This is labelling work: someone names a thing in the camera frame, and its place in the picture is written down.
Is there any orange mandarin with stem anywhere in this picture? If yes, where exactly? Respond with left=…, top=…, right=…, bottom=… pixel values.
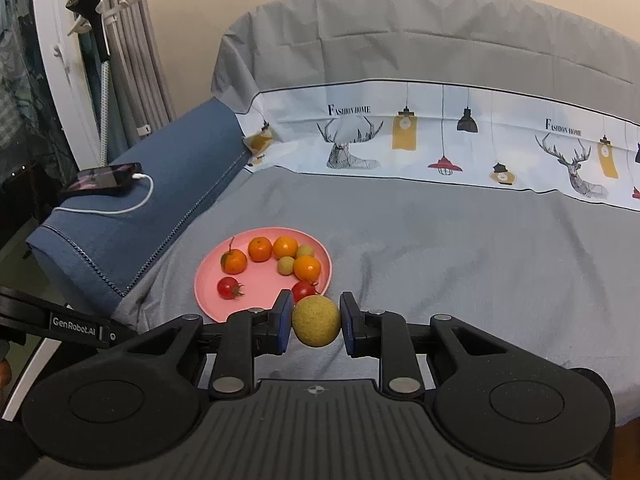
left=220, top=237, right=249, bottom=275

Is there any white charging cable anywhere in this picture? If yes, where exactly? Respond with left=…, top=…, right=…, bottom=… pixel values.
left=54, top=172, right=154, bottom=216

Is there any pink plate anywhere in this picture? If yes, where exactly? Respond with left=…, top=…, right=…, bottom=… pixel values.
left=194, top=227, right=333, bottom=323

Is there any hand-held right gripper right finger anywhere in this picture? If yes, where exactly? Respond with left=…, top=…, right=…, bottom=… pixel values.
left=339, top=291, right=568, bottom=398

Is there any red cherry tomato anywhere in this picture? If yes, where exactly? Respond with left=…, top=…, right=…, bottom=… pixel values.
left=216, top=276, right=246, bottom=302
left=291, top=280, right=321, bottom=305

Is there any blue padded armrest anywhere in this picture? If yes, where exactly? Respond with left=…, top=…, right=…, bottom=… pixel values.
left=26, top=97, right=251, bottom=313

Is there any black smartphone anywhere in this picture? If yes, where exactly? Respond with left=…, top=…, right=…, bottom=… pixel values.
left=59, top=162, right=143, bottom=196

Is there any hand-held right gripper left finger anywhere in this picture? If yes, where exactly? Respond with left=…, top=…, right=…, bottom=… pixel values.
left=112, top=289, right=294, bottom=402

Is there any grey curtain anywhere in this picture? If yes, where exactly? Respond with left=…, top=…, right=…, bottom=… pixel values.
left=65, top=0, right=177, bottom=161

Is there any white gooseneck phone holder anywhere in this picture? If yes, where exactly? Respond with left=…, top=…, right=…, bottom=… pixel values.
left=65, top=0, right=158, bottom=168

